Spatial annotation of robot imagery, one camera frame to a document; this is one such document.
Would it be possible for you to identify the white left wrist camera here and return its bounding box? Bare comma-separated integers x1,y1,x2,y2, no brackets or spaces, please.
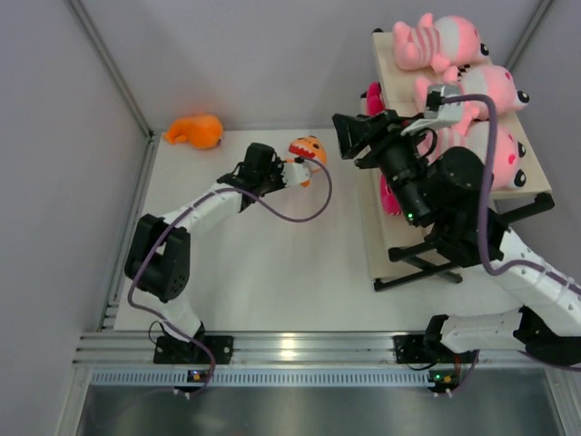
281,161,311,187

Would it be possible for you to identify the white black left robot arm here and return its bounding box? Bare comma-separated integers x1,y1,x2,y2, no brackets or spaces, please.
124,143,310,363

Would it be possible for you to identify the pink striped plush front shelf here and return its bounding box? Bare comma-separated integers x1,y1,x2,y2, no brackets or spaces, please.
414,64,530,120

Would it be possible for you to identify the aluminium rail frame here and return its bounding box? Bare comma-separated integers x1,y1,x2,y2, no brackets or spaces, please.
72,330,564,367

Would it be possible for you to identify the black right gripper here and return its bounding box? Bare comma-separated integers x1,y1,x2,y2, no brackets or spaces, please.
332,112,433,229

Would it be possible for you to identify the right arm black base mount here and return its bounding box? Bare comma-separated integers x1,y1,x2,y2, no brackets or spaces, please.
393,334,451,364

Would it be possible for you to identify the orange plush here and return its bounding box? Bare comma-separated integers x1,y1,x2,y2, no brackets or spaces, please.
163,114,223,150
286,135,327,166

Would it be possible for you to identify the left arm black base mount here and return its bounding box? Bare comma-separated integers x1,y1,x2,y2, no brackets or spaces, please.
148,326,234,365

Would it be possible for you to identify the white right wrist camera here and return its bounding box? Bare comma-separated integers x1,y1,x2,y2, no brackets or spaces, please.
401,84,468,136

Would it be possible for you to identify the grey slotted cable duct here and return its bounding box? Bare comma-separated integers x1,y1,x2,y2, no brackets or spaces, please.
91,368,436,388

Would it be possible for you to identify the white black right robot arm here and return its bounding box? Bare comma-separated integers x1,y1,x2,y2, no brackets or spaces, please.
332,111,580,371

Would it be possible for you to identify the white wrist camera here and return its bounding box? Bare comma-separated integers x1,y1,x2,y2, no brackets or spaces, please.
281,161,311,187
401,84,468,136

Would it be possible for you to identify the magenta plush on lower shelf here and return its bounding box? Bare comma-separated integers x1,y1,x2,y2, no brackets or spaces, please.
366,82,386,116

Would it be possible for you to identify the pink striped plush shelf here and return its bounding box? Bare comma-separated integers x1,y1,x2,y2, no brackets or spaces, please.
392,13,489,74
414,64,530,120

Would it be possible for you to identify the pink striped plush back shelf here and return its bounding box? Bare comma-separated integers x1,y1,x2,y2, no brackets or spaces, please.
392,13,489,74

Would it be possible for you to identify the small pink striped plush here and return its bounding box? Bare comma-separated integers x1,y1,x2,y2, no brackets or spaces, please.
428,122,527,191

